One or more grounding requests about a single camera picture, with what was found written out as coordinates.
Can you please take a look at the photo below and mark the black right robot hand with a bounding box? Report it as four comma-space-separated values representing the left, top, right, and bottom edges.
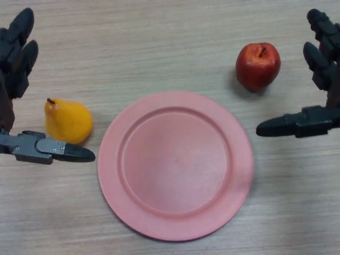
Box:
256, 8, 340, 138

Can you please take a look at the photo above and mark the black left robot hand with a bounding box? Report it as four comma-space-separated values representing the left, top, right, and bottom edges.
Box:
0, 7, 96, 165

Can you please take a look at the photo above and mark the red apple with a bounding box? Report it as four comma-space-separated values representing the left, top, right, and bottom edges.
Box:
235, 42, 282, 93

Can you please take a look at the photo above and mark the pink round plate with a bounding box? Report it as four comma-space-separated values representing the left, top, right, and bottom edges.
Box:
97, 90, 254, 242

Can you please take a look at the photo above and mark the yellow pear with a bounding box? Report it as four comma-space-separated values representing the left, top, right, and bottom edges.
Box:
44, 97, 94, 145

